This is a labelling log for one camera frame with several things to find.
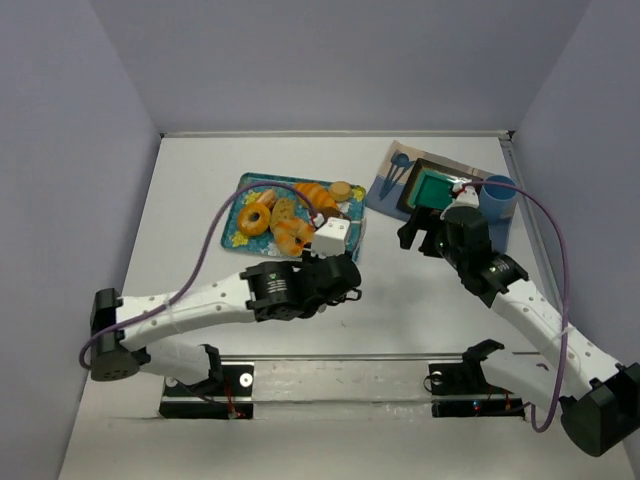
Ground dark brown bread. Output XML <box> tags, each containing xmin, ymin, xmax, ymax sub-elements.
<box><xmin>319</xmin><ymin>207</ymin><xmax>351</xmax><ymax>222</ymax></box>

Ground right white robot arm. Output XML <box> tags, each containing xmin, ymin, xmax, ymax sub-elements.
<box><xmin>397</xmin><ymin>206</ymin><xmax>639</xmax><ymax>457</ymax></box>

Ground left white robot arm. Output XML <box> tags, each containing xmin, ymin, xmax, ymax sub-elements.
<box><xmin>80</xmin><ymin>254</ymin><xmax>362</xmax><ymax>386</ymax></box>

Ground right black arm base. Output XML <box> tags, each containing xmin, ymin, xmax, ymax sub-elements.
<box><xmin>423</xmin><ymin>339</ymin><xmax>526</xmax><ymax>419</ymax></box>

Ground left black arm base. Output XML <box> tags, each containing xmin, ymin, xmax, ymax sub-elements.
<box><xmin>158</xmin><ymin>345</ymin><xmax>255</xmax><ymax>420</ymax></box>

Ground seeded bread slice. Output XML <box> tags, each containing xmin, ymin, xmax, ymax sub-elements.
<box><xmin>270</xmin><ymin>197</ymin><xmax>296</xmax><ymax>229</ymax></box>

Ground pink sausage bread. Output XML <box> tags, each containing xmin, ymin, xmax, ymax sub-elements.
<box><xmin>256</xmin><ymin>189</ymin><xmax>278</xmax><ymax>210</ymax></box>

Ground black green square plate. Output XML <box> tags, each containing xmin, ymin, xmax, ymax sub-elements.
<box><xmin>396</xmin><ymin>158</ymin><xmax>483</xmax><ymax>214</ymax></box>

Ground blue cup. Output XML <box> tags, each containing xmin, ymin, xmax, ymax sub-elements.
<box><xmin>479</xmin><ymin>175</ymin><xmax>517</xmax><ymax>224</ymax></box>

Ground striped twisted pastry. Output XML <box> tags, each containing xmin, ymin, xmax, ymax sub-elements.
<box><xmin>273</xmin><ymin>217</ymin><xmax>315</xmax><ymax>257</ymax></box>

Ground blue placemat with cutlery print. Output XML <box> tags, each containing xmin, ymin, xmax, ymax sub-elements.
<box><xmin>366</xmin><ymin>141</ymin><xmax>516</xmax><ymax>252</ymax></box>

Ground teal floral tray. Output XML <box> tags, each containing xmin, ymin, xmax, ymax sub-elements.
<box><xmin>220</xmin><ymin>172</ymin><xmax>366</xmax><ymax>261</ymax></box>

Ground glazed donut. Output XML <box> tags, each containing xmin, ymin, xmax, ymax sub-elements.
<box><xmin>237</xmin><ymin>202</ymin><xmax>271</xmax><ymax>237</ymax></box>

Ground golden croissant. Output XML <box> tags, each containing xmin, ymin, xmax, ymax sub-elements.
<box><xmin>294</xmin><ymin>182</ymin><xmax>338</xmax><ymax>210</ymax></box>

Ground small round bun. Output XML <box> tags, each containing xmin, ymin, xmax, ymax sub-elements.
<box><xmin>328</xmin><ymin>181</ymin><xmax>353</xmax><ymax>203</ymax></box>

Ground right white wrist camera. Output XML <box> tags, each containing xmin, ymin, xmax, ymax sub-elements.
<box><xmin>450</xmin><ymin>182</ymin><xmax>479</xmax><ymax>209</ymax></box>

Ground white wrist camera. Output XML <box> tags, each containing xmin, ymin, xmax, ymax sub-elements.
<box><xmin>311</xmin><ymin>217</ymin><xmax>351</xmax><ymax>258</ymax></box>
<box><xmin>450</xmin><ymin>182</ymin><xmax>479</xmax><ymax>209</ymax></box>

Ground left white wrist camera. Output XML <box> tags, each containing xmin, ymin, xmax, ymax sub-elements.
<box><xmin>311</xmin><ymin>217</ymin><xmax>351</xmax><ymax>258</ymax></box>

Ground metal mounting rail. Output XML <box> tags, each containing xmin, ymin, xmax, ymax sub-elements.
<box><xmin>221</xmin><ymin>353</ymin><xmax>462</xmax><ymax>404</ymax></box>

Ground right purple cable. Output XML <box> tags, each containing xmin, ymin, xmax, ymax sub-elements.
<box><xmin>454</xmin><ymin>178</ymin><xmax>571</xmax><ymax>433</ymax></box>

